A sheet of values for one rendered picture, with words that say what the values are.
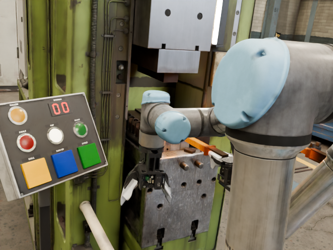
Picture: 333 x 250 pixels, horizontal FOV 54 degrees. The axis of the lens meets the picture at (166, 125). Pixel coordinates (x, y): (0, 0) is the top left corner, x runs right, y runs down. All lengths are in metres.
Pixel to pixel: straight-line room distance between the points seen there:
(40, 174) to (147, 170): 0.33
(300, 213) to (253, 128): 0.50
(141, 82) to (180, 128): 1.12
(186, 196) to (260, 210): 1.12
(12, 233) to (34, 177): 1.55
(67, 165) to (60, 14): 0.86
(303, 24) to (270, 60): 10.37
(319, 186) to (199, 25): 0.84
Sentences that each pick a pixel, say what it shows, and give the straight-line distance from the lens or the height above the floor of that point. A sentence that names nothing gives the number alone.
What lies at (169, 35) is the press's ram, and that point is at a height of 1.42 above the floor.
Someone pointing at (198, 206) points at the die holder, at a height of 0.63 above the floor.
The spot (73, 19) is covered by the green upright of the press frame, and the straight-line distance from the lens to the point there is 1.36.
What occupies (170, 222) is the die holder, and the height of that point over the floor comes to 0.58.
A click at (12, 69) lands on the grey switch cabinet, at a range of 6.59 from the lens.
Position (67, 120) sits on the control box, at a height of 1.12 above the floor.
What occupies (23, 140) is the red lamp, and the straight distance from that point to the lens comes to 1.05.
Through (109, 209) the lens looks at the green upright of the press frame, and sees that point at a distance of 1.67.
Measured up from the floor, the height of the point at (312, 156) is 0.99.
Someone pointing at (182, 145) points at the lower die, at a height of 0.94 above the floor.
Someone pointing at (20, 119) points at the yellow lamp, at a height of 1.15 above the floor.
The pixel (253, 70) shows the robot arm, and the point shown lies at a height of 1.42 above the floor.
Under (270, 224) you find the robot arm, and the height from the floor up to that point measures 1.22.
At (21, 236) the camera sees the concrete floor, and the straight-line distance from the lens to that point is 2.53.
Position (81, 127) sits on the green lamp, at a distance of 1.17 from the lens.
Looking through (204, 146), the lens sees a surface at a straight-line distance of 1.27.
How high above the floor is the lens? 1.47
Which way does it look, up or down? 17 degrees down
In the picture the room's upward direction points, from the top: 6 degrees clockwise
